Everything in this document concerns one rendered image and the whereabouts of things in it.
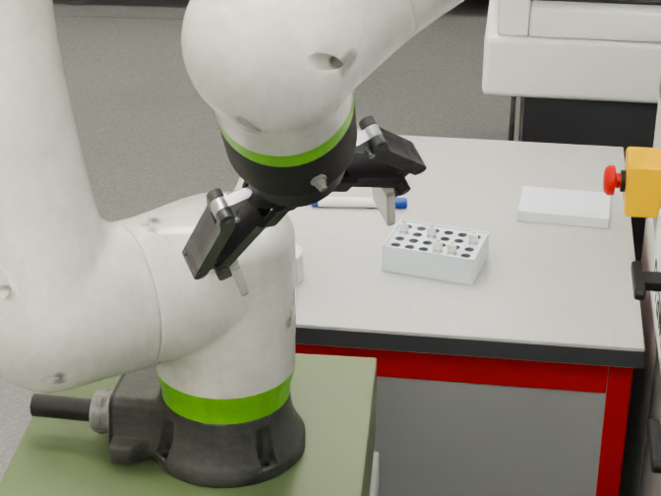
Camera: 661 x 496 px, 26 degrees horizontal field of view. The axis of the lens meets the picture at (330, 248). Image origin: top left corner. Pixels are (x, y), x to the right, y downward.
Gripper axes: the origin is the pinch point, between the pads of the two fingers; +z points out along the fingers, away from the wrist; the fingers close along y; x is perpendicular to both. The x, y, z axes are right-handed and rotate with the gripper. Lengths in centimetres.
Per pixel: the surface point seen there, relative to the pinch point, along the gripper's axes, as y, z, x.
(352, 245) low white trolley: -12, 73, -23
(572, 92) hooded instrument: -59, 100, -40
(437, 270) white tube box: -20, 66, -13
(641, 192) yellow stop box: -47, 61, -9
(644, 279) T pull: -34, 38, 7
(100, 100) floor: 8, 292, -179
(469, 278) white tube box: -23, 65, -10
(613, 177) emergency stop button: -45, 62, -12
